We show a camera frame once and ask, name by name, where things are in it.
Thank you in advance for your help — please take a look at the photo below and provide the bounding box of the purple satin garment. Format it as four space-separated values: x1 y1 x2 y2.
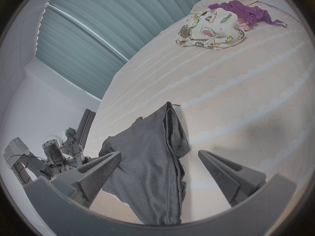
209 0 288 28

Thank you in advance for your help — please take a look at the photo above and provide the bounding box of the blue-green curtain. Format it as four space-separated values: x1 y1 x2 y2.
36 5 129 100
48 0 200 59

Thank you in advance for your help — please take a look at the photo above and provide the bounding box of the pink garment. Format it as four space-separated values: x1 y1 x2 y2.
237 19 252 32

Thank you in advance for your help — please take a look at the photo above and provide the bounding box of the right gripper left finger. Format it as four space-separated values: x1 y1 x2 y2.
76 151 123 202

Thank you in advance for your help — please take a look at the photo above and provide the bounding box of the white printed garment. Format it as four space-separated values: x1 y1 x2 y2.
175 9 246 51

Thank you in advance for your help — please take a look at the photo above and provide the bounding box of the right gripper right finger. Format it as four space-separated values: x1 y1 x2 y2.
198 149 267 203

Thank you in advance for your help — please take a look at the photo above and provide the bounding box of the black T-shirt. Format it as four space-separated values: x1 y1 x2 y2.
98 101 191 226

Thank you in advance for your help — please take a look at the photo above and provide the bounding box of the black low cabinet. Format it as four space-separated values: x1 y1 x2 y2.
75 108 96 154

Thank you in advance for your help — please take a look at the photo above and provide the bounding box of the round white fan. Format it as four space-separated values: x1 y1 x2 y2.
42 133 65 144

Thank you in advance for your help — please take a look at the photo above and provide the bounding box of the bed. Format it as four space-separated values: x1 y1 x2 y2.
81 0 315 221

